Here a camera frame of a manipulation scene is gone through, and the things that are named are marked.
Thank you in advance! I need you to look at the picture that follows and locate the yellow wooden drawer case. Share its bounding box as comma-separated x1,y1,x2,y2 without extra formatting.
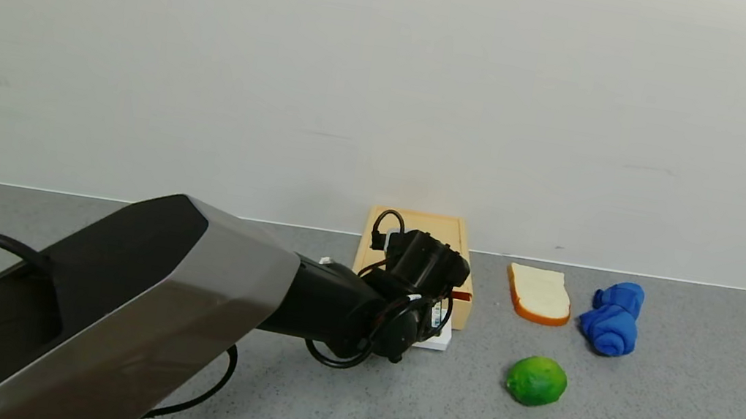
351,203,484,301

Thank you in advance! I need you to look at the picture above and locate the white bread slice orange crust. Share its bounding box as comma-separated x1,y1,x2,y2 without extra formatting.
501,262,577,330

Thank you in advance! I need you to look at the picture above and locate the green lime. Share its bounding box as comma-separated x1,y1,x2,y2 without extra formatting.
503,352,571,412

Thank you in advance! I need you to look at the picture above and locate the blue rolled towel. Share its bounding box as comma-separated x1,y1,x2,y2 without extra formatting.
574,275,647,360

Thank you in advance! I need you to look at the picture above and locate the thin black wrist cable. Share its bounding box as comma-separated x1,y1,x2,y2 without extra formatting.
302,200,468,385

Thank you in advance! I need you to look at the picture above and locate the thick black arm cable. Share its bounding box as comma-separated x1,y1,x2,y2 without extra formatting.
0,233,252,419

